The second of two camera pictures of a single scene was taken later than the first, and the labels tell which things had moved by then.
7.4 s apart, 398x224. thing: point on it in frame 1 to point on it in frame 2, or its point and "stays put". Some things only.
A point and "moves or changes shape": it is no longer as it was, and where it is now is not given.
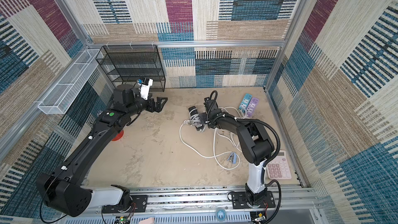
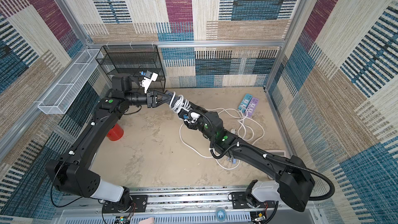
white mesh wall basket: x=57 y=100 stays put
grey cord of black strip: x=195 y=120 moves or changes shape
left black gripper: x=159 y=106 to x=151 y=95
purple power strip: x=252 y=106 stays put
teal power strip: x=245 y=102 stays put
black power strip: x=195 y=118 moves or changes shape
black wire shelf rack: x=128 y=64 stays put
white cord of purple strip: x=213 y=142 moves or changes shape
